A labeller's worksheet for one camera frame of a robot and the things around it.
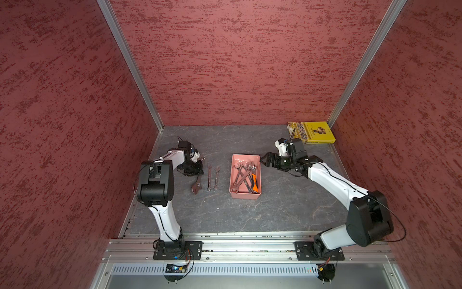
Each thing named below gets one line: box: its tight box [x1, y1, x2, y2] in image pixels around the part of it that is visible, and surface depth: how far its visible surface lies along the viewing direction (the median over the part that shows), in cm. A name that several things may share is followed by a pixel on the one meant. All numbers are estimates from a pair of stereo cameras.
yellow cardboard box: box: [286, 121, 337, 145], surface depth 116 cm
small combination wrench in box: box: [232, 162, 241, 186], surface depth 102 cm
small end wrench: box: [213, 166, 221, 191], surface depth 96 cm
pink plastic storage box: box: [229, 153, 262, 200], surface depth 99 cm
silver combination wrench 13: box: [206, 165, 213, 192], surface depth 97 cm
